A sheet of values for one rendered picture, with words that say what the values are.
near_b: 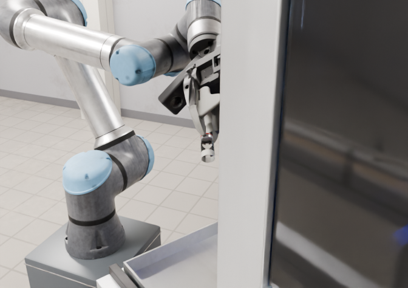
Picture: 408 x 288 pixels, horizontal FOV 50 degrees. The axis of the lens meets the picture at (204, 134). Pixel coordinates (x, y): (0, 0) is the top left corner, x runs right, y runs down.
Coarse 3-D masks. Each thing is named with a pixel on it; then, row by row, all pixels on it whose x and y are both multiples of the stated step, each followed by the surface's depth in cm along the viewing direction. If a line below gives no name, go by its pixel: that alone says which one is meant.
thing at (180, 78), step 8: (192, 64) 81; (184, 72) 82; (176, 80) 82; (168, 88) 82; (176, 88) 81; (160, 96) 82; (168, 96) 81; (176, 96) 82; (184, 96) 83; (168, 104) 82; (176, 104) 82; (184, 104) 83; (176, 112) 83
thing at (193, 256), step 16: (176, 240) 94; (192, 240) 98; (208, 240) 100; (144, 256) 90; (160, 256) 93; (176, 256) 94; (192, 256) 94; (208, 256) 94; (128, 272) 87; (144, 272) 90; (160, 272) 90; (176, 272) 90; (192, 272) 90; (208, 272) 90
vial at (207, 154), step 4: (208, 136) 71; (204, 140) 70; (208, 140) 70; (212, 140) 72; (200, 144) 71; (204, 144) 70; (208, 144) 70; (212, 144) 70; (200, 148) 71; (204, 148) 69; (208, 148) 69; (212, 148) 70; (204, 152) 69; (208, 152) 69; (212, 152) 69; (204, 156) 69; (208, 156) 69; (212, 156) 69; (204, 160) 70; (208, 160) 70; (212, 160) 70
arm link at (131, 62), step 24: (24, 0) 102; (0, 24) 99; (24, 24) 96; (48, 24) 94; (72, 24) 93; (24, 48) 99; (48, 48) 94; (72, 48) 90; (96, 48) 87; (120, 48) 82; (144, 48) 83; (168, 48) 88; (120, 72) 83; (144, 72) 82
